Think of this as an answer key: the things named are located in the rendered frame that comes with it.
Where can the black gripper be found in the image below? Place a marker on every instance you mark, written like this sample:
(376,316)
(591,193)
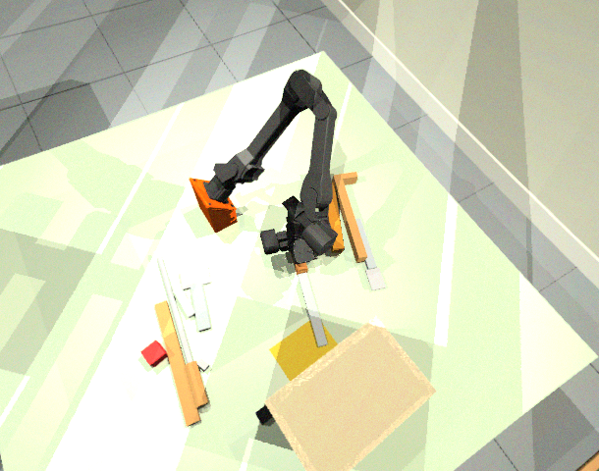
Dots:
(274,242)

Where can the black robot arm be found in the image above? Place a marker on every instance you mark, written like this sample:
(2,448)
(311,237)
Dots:
(302,91)

